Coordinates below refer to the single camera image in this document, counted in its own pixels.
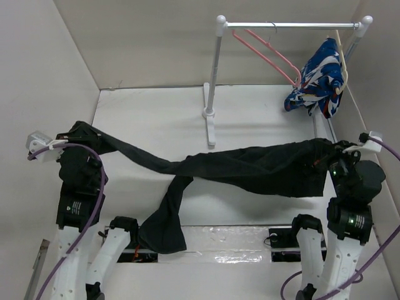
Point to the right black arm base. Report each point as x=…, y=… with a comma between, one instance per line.
x=283, y=245

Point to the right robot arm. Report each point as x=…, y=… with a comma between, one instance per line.
x=329, y=259

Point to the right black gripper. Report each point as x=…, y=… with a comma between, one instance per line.
x=338, y=151

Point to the blue white patterned garment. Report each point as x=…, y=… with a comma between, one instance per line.
x=321, y=77

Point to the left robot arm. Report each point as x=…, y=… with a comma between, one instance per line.
x=81, y=200

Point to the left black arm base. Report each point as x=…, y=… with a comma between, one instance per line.
x=137, y=253

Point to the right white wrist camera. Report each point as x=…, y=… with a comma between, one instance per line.
x=367, y=143

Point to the black denim trousers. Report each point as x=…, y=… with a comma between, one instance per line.
x=290, y=170

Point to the white metal clothes rack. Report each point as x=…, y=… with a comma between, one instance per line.
x=222, y=25

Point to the cream plastic hanger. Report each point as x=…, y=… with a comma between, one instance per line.
x=342, y=60

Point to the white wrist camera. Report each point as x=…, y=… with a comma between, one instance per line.
x=367, y=143
x=40, y=144

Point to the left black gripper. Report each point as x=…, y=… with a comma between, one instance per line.
x=63, y=136

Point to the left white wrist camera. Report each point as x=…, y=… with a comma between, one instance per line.
x=40, y=144

